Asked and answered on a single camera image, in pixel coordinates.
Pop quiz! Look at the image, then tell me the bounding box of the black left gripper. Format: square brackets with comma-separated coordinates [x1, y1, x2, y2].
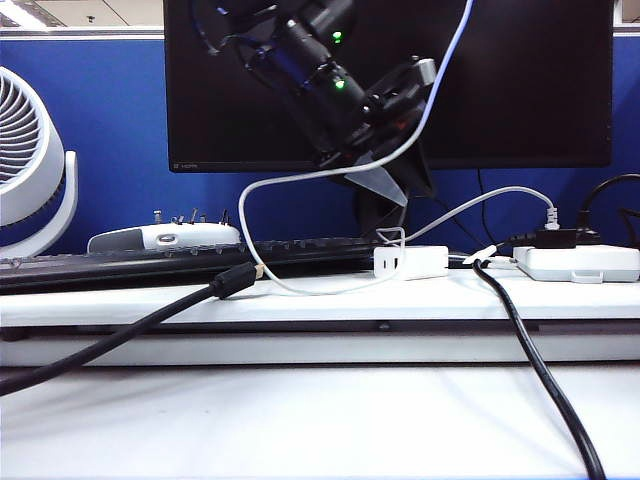
[299, 56, 440, 207]

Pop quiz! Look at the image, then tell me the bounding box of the white Type-C charging cable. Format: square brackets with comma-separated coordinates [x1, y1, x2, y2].
[237, 0, 476, 296]

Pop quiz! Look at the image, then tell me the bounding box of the black monitor stand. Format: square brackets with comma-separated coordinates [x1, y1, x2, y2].
[354, 172, 414, 239]

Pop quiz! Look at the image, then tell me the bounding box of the black ASUS monitor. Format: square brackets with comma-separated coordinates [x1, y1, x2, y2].
[162, 0, 614, 174]

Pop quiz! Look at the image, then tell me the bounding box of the black flat power plug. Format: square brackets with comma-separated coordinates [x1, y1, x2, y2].
[533, 228, 580, 251]

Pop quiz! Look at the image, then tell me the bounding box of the white power strip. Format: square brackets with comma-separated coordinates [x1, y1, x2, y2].
[513, 244, 640, 284]

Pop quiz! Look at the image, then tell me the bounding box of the white grey RC controller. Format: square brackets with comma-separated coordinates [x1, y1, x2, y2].
[87, 208, 246, 254]

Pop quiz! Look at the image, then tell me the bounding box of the black computer keyboard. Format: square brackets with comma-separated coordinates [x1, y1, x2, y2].
[0, 237, 474, 294]

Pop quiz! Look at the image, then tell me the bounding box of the blue office partition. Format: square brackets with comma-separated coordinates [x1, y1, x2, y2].
[0, 28, 640, 255]

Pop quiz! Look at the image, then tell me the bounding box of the white desk fan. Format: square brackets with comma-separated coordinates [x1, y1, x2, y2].
[0, 66, 79, 260]

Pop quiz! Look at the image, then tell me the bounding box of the thin black cable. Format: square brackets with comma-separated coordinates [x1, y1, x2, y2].
[477, 168, 490, 246]
[429, 195, 482, 246]

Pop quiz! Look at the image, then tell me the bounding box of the short white cable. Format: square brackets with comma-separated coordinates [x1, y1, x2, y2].
[448, 243, 517, 270]

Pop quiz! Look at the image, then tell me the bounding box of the white cable grey plug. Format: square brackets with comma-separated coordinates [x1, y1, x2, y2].
[404, 186, 561, 246]

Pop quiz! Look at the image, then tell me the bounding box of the black looped cable with plug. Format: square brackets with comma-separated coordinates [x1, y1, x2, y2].
[574, 173, 640, 246]

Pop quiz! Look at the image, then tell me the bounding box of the black HDMI cable gold plug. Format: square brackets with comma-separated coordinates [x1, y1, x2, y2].
[0, 262, 265, 397]

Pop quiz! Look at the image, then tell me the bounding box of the thick black power cable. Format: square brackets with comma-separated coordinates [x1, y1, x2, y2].
[471, 232, 607, 480]

